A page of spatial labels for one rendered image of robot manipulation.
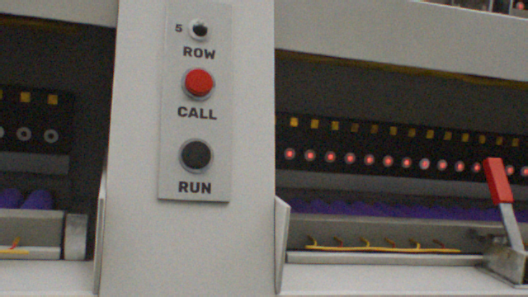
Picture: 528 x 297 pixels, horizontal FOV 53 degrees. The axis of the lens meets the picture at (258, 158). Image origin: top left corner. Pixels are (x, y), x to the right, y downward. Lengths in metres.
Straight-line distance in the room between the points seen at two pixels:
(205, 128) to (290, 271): 0.11
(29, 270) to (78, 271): 0.03
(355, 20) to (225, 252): 0.18
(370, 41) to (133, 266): 0.22
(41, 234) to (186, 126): 0.11
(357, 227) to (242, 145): 0.13
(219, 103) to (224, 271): 0.10
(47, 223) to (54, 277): 0.04
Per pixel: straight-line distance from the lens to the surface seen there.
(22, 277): 0.31
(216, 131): 0.30
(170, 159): 0.29
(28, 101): 0.46
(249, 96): 0.31
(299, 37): 0.36
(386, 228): 0.40
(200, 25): 0.32
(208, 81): 0.31
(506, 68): 0.44
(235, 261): 0.29
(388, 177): 0.53
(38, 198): 0.40
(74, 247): 0.33
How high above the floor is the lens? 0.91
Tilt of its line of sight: 14 degrees up
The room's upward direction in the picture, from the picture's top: straight up
